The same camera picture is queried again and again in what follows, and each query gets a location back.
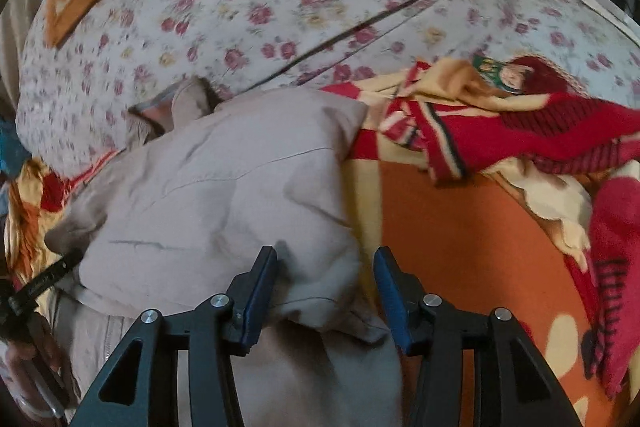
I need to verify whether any red knitted garment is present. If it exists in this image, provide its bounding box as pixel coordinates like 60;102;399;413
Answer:
412;57;639;395

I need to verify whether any beige grey jacket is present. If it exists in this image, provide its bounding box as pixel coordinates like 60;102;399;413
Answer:
46;87;402;426

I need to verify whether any teal plastic bag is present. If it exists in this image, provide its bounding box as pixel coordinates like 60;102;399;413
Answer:
0;119;32;179

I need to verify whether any person's left hand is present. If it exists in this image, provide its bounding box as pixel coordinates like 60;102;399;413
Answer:
1;313;76;426

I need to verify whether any orange red yellow blanket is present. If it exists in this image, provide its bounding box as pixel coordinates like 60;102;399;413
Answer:
1;79;630;426

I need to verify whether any floral white quilt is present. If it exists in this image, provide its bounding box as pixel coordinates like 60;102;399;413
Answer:
16;0;639;178

